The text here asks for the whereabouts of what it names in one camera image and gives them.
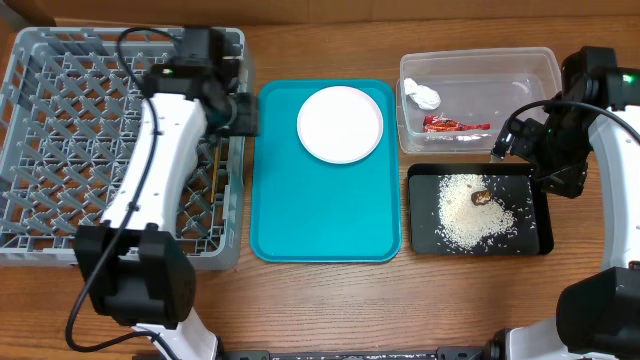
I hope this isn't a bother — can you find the teal serving tray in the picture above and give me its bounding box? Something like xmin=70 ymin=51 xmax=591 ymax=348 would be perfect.
xmin=250 ymin=79 xmax=402 ymax=263

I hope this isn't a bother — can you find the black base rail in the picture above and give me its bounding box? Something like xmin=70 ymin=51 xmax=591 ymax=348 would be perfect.
xmin=213 ymin=340 xmax=506 ymax=360

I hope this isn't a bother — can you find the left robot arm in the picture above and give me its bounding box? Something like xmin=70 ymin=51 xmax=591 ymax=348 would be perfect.
xmin=65 ymin=26 xmax=259 ymax=359

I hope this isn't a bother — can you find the red snack wrapper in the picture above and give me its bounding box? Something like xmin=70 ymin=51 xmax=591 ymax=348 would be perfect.
xmin=423 ymin=115 xmax=490 ymax=133

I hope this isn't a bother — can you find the white rice pile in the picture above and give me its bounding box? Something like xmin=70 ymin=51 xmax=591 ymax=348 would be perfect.
xmin=435 ymin=174 xmax=537 ymax=255

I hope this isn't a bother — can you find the wooden chopstick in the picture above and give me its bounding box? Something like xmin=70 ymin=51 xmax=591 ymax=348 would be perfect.
xmin=210 ymin=142 xmax=221 ymax=204
xmin=216 ymin=138 xmax=223 ymax=193

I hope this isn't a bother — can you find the white tissue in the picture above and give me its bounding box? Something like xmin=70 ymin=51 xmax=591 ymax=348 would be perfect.
xmin=403 ymin=78 xmax=441 ymax=111

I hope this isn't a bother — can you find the large white plate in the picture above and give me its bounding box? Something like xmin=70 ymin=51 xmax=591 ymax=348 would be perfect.
xmin=297 ymin=86 xmax=384 ymax=164

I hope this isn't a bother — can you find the black tray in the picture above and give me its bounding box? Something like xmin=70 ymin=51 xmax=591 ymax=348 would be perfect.
xmin=408 ymin=163 xmax=554 ymax=256

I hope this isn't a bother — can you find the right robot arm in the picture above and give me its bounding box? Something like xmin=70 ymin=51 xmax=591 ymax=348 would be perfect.
xmin=485 ymin=46 xmax=639 ymax=359

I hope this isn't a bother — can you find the clear plastic bin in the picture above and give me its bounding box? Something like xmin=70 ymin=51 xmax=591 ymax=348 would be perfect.
xmin=396 ymin=47 xmax=562 ymax=155

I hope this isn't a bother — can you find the brown food scrap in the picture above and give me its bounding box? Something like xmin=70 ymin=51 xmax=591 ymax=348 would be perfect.
xmin=471 ymin=190 xmax=492 ymax=206

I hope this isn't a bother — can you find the grey dishwasher rack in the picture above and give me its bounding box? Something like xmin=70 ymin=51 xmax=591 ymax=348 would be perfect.
xmin=1 ymin=27 xmax=245 ymax=270

